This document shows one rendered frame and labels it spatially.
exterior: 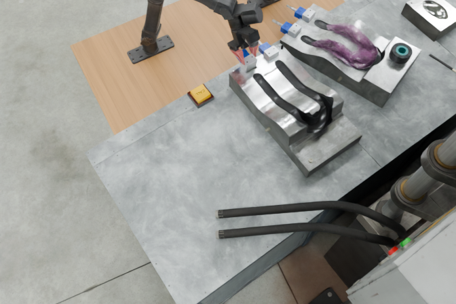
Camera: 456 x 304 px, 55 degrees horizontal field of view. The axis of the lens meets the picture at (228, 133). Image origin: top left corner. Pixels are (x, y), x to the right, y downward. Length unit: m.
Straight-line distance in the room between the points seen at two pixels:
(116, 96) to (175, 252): 0.69
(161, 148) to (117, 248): 0.89
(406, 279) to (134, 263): 1.71
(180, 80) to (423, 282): 1.26
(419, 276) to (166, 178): 1.00
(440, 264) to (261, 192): 0.82
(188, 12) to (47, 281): 1.52
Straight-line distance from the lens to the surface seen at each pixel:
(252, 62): 1.71
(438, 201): 1.48
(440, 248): 0.95
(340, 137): 1.68
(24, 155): 2.81
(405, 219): 1.71
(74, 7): 3.38
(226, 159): 1.66
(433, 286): 0.92
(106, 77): 1.92
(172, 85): 1.84
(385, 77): 1.81
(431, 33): 2.13
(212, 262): 1.54
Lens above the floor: 2.31
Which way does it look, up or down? 62 degrees down
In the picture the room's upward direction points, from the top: 1 degrees counter-clockwise
